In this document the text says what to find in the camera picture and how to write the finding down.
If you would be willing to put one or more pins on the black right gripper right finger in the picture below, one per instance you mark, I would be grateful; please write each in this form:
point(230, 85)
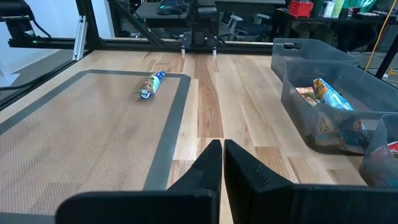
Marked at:
point(311, 205)

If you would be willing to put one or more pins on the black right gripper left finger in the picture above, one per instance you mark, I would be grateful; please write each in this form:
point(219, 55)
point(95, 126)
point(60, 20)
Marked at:
point(140, 208)

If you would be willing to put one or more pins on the blue and red granola bar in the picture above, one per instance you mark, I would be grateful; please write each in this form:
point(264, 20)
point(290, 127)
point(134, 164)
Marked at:
point(393, 148)

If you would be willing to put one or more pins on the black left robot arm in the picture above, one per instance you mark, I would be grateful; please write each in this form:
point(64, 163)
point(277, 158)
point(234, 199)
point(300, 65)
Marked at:
point(203, 21)

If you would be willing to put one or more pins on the green and purple granola bar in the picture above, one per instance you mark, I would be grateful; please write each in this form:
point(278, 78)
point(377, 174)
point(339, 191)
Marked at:
point(150, 84)

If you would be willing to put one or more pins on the translucent grey plastic bin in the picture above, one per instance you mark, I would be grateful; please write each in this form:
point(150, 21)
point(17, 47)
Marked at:
point(376, 155)
point(373, 87)
point(311, 59)

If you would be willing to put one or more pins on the black desk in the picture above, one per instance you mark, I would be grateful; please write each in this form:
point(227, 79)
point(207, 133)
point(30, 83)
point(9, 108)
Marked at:
point(342, 20)

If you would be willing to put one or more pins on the office chair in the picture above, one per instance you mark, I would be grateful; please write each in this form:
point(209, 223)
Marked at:
point(245, 28)

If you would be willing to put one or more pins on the grey desk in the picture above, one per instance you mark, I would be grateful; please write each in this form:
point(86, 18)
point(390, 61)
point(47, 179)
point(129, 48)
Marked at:
point(149, 18)

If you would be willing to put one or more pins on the red basket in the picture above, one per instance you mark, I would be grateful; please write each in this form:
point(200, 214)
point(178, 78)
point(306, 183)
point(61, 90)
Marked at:
point(301, 8)

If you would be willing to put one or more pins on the white box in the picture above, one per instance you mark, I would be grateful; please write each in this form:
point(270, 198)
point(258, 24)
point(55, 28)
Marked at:
point(328, 8)

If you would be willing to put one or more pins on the black computer mouse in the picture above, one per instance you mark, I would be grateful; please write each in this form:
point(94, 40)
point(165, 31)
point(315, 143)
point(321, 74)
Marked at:
point(171, 7)

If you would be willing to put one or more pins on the black aluminium table frame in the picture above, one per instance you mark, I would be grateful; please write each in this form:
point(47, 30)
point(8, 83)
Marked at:
point(140, 45)

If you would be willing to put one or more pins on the silver aluminium bracket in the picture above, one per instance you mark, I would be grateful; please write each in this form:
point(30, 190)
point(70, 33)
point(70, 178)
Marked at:
point(79, 37)

